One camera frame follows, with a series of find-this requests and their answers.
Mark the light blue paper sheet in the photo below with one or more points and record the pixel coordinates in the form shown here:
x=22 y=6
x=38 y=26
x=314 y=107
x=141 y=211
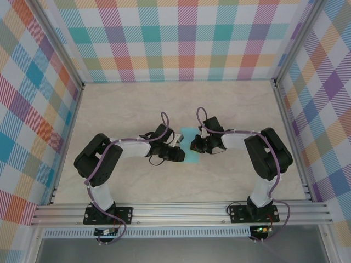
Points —
x=192 y=157

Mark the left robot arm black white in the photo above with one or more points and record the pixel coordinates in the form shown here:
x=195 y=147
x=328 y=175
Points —
x=96 y=164

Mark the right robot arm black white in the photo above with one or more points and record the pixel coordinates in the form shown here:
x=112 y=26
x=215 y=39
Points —
x=268 y=156

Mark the small left circuit board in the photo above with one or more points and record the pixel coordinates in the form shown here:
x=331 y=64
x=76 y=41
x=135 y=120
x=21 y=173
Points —
x=105 y=232

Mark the small circuit board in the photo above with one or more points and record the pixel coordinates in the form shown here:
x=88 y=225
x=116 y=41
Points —
x=261 y=229
x=105 y=232

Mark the small right circuit board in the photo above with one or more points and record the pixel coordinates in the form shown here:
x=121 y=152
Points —
x=261 y=229

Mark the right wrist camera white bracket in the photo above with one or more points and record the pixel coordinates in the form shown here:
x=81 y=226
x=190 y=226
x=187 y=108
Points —
x=203 y=132

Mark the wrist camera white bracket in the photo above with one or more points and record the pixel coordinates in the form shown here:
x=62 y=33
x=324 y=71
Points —
x=178 y=137
x=203 y=132

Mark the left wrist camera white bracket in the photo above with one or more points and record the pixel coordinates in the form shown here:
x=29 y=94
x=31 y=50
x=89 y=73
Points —
x=178 y=137

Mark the aluminium mounting rail beam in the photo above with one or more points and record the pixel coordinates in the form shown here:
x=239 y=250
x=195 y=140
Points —
x=178 y=213

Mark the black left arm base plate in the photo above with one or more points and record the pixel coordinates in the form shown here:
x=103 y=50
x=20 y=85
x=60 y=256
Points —
x=123 y=215

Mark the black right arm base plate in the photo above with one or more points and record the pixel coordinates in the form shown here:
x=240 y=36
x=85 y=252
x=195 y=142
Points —
x=238 y=215

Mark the aluminium table edge rail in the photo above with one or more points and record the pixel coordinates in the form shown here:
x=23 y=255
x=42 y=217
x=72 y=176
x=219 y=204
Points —
x=66 y=145
x=284 y=109

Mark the aluminium frame post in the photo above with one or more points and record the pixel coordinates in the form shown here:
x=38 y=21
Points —
x=297 y=41
x=59 y=43

